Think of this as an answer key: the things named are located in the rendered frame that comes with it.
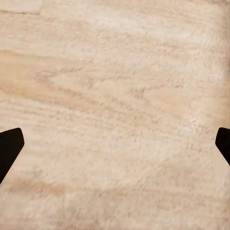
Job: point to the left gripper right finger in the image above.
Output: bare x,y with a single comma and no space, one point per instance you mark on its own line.
223,142

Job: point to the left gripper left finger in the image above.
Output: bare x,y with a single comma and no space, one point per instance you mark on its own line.
11,143

